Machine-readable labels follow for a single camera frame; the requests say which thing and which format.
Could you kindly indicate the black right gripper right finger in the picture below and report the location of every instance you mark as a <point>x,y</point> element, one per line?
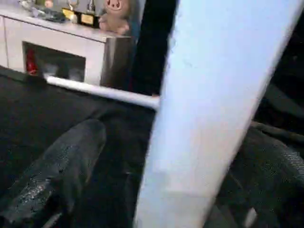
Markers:
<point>273,180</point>

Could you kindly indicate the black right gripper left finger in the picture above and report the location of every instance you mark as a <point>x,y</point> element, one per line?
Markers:
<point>59,171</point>

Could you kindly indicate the white plastic table leg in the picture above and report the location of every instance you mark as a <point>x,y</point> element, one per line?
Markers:
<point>107,92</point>

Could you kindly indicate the white plastic table top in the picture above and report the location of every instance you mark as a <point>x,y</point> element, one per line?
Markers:
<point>213,95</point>

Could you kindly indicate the black work mat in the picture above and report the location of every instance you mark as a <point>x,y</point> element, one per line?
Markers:
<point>71,107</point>

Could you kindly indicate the red packet behind glass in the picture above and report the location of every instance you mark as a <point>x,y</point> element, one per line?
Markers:
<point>31,60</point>

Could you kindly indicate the white glass-door cabinet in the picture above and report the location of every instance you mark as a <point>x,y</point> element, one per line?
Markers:
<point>95,54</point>

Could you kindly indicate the patterned bowl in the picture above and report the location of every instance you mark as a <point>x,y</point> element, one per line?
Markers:
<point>52,16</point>

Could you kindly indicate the pink plush pig toy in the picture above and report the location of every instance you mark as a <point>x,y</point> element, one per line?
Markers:
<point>114,16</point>

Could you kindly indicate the dark blue upright post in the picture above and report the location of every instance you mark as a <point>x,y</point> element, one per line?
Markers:
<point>135,26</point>

